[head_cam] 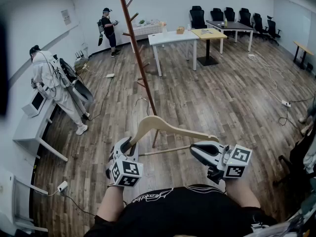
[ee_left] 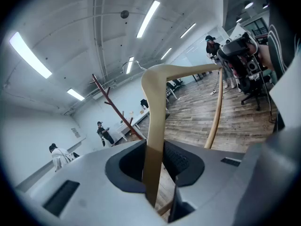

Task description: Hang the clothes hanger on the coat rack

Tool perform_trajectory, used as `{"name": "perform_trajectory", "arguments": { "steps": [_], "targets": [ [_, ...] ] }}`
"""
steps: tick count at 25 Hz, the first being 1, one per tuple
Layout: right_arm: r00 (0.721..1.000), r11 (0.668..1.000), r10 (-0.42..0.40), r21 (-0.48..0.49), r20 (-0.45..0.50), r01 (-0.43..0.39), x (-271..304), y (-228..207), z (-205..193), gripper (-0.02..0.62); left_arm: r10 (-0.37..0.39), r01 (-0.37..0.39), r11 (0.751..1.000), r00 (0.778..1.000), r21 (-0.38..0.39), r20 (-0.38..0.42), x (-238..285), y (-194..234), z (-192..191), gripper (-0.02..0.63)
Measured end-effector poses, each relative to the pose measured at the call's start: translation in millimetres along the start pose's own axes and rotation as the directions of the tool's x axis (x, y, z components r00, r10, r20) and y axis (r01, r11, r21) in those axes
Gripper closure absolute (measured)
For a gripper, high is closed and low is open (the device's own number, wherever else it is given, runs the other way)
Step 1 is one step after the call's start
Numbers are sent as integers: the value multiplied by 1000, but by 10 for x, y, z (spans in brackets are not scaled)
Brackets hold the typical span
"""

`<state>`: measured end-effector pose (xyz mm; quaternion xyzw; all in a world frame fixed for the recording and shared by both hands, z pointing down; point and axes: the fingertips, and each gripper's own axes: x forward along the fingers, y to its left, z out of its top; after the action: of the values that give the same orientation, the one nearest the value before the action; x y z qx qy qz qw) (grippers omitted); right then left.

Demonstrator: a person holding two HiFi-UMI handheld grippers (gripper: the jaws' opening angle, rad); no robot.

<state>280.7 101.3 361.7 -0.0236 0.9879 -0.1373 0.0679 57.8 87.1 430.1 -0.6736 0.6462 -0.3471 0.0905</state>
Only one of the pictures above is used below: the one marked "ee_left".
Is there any black swivel chair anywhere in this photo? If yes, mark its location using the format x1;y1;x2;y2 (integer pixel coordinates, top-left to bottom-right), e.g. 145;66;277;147
240;74;278;111

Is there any person's black printed shirt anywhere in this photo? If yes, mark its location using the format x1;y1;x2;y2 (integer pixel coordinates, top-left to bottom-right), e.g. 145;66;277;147
267;0;301;80

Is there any dark top table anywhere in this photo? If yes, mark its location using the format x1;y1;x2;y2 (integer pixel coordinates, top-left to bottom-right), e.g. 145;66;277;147
192;70;214;82

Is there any person's right forearm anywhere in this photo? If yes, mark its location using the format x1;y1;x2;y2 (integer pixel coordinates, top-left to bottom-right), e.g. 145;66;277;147
258;43;276;72

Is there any brown wooden coat stand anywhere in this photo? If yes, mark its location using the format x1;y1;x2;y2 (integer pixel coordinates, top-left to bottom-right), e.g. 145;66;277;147
89;73;144;141

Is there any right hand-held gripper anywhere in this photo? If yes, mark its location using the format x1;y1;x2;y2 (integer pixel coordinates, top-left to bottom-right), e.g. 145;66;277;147
217;32;269;96

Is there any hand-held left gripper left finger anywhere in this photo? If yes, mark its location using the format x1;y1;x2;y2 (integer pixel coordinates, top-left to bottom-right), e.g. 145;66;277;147
105;140;147;194

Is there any row of black office chairs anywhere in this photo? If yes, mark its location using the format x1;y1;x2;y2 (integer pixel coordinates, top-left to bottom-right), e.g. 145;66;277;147
166;78;186;92

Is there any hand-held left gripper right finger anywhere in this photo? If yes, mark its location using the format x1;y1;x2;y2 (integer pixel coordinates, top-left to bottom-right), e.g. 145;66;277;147
162;140;206;188

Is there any white slatted table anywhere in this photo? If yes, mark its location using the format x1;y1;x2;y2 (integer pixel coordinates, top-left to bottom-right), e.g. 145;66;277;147
114;118;135;141

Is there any light wooden hanger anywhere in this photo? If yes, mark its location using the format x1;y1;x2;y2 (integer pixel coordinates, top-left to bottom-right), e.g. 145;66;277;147
121;60;224;218

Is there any long ceiling light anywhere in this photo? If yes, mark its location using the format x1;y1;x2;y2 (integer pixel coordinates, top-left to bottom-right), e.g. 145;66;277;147
136;0;161;39
126;56;135;75
9;32;53;79
66;88;86;102
179;23;197;39
160;47;173;60

